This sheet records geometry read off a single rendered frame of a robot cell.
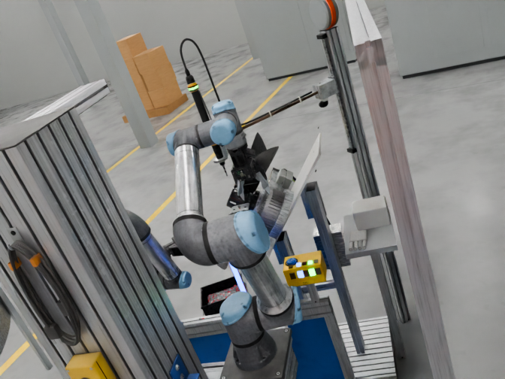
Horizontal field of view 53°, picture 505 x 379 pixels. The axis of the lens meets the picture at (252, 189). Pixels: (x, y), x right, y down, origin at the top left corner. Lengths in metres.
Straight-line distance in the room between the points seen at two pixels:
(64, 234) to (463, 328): 2.48
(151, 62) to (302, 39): 2.96
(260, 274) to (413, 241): 0.59
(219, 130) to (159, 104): 9.02
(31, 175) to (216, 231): 0.45
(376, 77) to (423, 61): 6.78
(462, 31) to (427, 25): 0.45
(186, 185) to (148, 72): 9.00
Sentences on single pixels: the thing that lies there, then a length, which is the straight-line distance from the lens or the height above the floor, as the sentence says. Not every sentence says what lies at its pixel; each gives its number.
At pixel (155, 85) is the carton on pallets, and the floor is 0.59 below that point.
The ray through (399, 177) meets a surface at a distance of 0.86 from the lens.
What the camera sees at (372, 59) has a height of 2.02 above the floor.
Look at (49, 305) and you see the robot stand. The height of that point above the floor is 1.62.
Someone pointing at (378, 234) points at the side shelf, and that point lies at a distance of 2.50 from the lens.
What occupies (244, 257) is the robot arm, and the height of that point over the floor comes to 1.55.
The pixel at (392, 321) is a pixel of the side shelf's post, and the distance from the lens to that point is 2.91.
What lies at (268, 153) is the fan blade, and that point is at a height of 1.41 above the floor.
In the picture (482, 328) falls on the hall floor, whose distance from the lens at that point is 3.20.
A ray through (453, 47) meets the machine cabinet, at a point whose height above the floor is 0.30.
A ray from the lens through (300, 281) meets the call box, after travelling 2.09.
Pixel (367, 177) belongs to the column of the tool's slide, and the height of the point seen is 1.01.
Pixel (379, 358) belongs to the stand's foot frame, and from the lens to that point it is 3.01.
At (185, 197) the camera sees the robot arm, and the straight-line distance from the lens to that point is 1.40.
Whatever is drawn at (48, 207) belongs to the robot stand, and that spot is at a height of 1.88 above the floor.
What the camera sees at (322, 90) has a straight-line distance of 2.47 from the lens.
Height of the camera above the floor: 2.21
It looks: 24 degrees down
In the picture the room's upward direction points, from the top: 20 degrees counter-clockwise
